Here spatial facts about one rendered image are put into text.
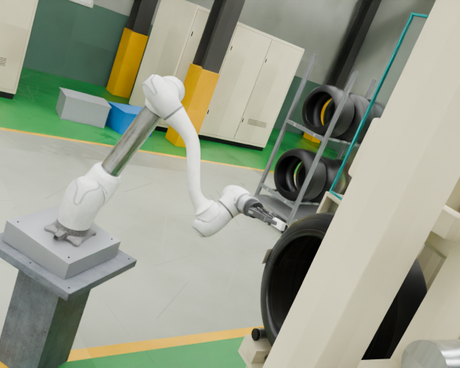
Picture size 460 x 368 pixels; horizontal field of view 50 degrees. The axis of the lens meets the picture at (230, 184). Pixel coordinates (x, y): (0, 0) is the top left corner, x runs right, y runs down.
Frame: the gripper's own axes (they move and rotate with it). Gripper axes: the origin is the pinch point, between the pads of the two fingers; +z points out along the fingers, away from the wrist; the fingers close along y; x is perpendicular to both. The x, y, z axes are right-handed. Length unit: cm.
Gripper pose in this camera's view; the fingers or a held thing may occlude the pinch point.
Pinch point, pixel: (278, 223)
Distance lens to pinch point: 193.9
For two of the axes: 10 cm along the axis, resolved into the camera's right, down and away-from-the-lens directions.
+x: -2.7, 9.5, 1.7
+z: 4.8, 2.8, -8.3
